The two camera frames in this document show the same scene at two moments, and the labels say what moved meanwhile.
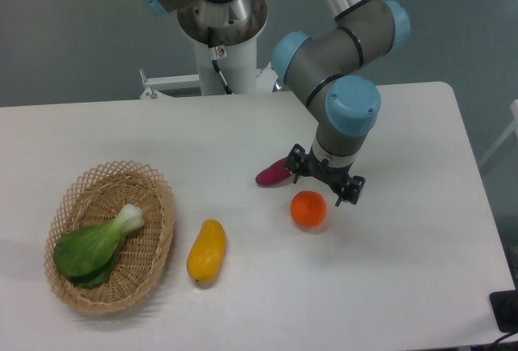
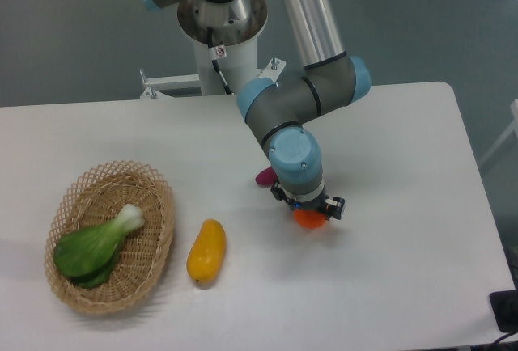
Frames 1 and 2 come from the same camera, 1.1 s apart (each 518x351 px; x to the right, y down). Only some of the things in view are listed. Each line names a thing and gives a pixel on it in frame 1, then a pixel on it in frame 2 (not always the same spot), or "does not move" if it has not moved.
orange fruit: [308, 208] does not move
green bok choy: [85, 255] does not move
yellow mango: [207, 252] does not move
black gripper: [336, 176] → [317, 204]
